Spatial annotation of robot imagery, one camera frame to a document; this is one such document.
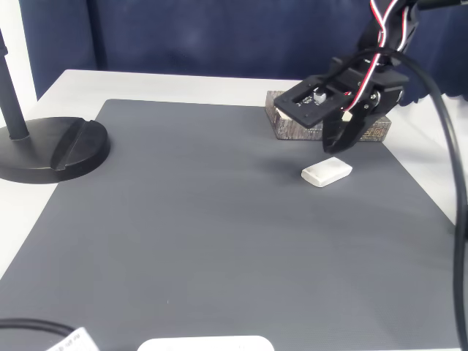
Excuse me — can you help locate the white flat device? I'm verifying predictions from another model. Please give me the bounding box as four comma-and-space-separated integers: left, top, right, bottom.
137, 335, 275, 351

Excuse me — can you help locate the thick black cable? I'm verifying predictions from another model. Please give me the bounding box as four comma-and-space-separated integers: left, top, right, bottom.
352, 46, 468, 351

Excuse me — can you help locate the white rectangular block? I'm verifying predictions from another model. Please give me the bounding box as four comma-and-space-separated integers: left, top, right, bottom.
301, 156, 354, 189

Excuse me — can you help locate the grey table mat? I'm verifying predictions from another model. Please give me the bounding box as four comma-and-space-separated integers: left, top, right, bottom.
0, 98, 462, 351

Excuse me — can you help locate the dark blue curtain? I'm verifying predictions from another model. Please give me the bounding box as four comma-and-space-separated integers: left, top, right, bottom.
18, 0, 468, 107

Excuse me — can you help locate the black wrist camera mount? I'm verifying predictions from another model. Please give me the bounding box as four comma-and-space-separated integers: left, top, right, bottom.
273, 78, 354, 129

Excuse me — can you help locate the white printed cable label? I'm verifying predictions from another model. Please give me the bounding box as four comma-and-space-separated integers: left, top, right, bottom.
45, 326, 99, 351

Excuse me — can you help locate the patterned cardboard box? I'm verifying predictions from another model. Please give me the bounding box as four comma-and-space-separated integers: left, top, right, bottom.
263, 90, 393, 143

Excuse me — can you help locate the red white servo wire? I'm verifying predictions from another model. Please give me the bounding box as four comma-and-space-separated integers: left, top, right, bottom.
343, 0, 407, 114

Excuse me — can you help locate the thin black cable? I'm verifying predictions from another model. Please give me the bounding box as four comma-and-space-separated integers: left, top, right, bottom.
0, 317, 74, 339

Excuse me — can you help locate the black round stand base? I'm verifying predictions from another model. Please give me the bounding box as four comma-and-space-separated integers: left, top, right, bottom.
0, 116, 112, 184

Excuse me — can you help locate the black stand pole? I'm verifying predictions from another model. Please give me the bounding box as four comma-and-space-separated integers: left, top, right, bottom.
0, 27, 30, 141

